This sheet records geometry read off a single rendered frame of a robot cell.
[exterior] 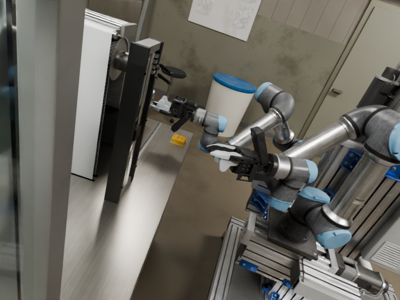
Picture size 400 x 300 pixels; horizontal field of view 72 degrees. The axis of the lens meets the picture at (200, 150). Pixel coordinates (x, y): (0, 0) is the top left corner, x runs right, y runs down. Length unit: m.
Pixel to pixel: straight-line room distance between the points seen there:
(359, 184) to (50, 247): 0.95
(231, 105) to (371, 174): 2.84
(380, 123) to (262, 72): 3.39
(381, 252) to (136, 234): 1.13
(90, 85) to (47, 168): 0.72
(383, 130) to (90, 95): 0.92
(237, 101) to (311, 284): 2.77
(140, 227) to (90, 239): 0.16
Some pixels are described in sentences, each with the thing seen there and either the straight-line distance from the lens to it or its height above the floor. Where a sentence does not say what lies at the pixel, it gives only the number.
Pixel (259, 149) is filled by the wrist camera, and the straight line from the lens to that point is 0.81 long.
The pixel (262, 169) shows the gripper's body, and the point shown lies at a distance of 0.86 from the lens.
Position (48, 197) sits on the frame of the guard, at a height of 1.42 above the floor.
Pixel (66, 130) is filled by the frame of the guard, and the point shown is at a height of 1.48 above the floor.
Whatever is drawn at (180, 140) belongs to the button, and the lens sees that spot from 1.45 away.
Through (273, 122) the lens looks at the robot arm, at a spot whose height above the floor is 1.20.
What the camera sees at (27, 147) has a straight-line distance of 0.22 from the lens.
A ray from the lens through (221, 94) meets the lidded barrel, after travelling 3.71.
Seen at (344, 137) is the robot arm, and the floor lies 1.32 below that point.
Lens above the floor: 1.59
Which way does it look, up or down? 28 degrees down
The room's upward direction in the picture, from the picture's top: 19 degrees clockwise
